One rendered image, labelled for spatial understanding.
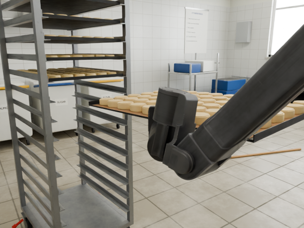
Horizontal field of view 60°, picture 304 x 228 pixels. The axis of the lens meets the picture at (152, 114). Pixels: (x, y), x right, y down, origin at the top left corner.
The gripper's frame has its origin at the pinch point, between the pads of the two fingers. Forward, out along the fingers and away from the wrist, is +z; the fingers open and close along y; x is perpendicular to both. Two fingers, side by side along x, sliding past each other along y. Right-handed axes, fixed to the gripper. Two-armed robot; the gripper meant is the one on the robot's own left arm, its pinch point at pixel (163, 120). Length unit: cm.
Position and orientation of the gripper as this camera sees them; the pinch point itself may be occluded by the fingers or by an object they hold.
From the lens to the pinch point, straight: 64.9
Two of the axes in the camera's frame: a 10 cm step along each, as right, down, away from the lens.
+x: 10.0, 0.1, -0.5
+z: 0.5, -2.1, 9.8
